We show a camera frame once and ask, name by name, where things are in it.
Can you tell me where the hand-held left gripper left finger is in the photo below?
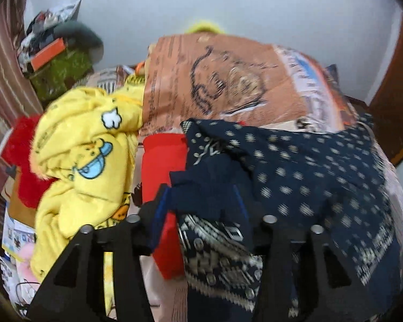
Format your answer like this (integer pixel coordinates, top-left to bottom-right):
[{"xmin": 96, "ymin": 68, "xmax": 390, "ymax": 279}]
[{"xmin": 26, "ymin": 184, "xmax": 176, "ymax": 322}]

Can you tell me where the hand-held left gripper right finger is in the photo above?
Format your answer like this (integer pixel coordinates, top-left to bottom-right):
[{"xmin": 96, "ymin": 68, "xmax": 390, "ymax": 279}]
[{"xmin": 233, "ymin": 188, "xmax": 357, "ymax": 322}]

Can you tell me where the navy patterned hoodie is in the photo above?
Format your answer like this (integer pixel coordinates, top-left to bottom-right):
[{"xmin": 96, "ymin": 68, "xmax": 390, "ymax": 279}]
[{"xmin": 170, "ymin": 113, "xmax": 403, "ymax": 322}]

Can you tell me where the pile of mixed clothes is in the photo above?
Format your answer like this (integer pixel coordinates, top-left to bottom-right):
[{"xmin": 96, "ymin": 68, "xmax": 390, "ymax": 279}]
[{"xmin": 17, "ymin": 0, "xmax": 83, "ymax": 74}]

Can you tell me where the yellow cartoon print garment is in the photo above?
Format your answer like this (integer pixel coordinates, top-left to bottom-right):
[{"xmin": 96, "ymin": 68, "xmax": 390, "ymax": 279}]
[{"xmin": 30, "ymin": 74, "xmax": 146, "ymax": 322}]

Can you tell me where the pink plush toy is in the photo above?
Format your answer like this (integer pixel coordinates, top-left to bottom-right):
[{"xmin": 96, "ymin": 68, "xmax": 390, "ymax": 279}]
[{"xmin": 15, "ymin": 243, "xmax": 42, "ymax": 284}]

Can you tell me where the pile of picture books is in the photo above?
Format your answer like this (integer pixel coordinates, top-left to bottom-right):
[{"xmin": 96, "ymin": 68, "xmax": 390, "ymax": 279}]
[{"xmin": 2, "ymin": 206, "xmax": 37, "ymax": 260}]

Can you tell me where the brown cardboard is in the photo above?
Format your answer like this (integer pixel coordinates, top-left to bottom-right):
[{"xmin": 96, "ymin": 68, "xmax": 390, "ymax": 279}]
[{"xmin": 7, "ymin": 171, "xmax": 37, "ymax": 229}]

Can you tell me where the dark cloth bag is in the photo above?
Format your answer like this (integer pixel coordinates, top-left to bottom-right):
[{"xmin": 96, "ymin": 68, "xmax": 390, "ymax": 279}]
[{"xmin": 324, "ymin": 64, "xmax": 343, "ymax": 91}]

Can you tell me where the green patterned cloth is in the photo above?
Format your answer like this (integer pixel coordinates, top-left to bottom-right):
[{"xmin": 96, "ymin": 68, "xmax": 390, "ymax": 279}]
[{"xmin": 28, "ymin": 49, "xmax": 95, "ymax": 105}]

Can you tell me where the brown printed quilt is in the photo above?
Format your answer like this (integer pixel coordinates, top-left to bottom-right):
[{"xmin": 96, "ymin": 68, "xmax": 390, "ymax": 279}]
[{"xmin": 142, "ymin": 31, "xmax": 360, "ymax": 138}]

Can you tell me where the wooden door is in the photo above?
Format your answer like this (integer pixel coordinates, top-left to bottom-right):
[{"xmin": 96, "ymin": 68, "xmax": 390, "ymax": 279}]
[{"xmin": 369, "ymin": 13, "xmax": 403, "ymax": 166}]

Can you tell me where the striped brown curtain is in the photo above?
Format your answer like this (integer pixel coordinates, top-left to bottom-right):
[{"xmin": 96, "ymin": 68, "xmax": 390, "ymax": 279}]
[{"xmin": 0, "ymin": 0, "xmax": 44, "ymax": 239}]

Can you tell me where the orange box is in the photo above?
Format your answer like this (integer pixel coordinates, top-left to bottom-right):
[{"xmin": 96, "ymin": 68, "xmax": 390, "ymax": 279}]
[{"xmin": 30, "ymin": 38, "xmax": 68, "ymax": 71}]

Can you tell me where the grey pillow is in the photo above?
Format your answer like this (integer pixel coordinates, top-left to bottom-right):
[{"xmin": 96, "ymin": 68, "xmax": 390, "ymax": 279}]
[{"xmin": 54, "ymin": 20, "xmax": 105, "ymax": 64}]

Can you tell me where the thin black floor cable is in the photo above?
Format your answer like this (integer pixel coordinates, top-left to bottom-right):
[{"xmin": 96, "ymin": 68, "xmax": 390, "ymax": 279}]
[{"xmin": 15, "ymin": 280, "xmax": 42, "ymax": 311}]

